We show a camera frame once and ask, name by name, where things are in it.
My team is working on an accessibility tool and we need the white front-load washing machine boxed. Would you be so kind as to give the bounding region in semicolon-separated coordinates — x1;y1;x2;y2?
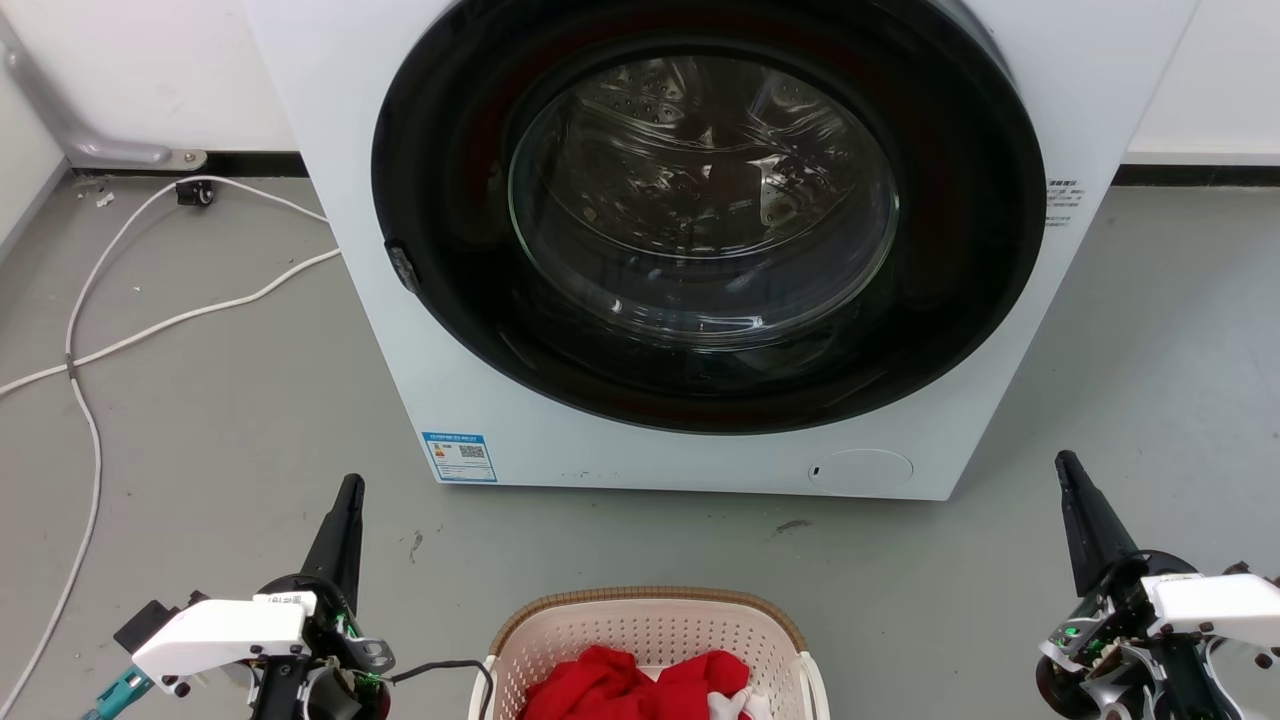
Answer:
243;0;1200;502

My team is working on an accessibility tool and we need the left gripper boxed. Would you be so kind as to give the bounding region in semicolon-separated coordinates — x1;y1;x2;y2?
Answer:
247;476;397;720

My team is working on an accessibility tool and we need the teal cable connector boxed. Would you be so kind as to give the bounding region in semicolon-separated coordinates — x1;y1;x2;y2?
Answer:
80;668;153;720

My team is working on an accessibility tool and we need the white laundry basket brown rim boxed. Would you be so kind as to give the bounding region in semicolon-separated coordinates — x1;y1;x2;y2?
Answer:
467;586;831;720

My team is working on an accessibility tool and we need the blue energy label sticker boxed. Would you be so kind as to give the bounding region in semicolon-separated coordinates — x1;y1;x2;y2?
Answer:
421;431;498;484

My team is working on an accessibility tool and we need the looping white floor cable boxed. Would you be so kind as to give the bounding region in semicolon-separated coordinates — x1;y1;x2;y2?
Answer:
0;175;332;713

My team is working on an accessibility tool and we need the straight white floor cable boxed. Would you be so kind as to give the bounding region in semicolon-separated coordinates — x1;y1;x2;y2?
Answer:
0;247;343;399

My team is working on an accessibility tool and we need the red garment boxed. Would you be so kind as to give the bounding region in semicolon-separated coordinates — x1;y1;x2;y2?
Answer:
520;645;753;720

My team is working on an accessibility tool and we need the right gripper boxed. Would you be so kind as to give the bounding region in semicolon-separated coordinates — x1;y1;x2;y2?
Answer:
1034;450;1236;720

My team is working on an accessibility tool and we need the round black glass washer door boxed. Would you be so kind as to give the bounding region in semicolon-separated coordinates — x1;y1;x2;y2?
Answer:
371;0;1048;436

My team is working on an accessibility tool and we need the grey wall pipe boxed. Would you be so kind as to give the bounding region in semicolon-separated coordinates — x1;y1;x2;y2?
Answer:
0;12;209;171

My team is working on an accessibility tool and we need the white garment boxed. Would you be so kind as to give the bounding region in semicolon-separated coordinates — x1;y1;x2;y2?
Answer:
706;684;775;720

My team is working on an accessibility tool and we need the round white filter cover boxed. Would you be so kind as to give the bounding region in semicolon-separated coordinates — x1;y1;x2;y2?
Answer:
808;448;915;491

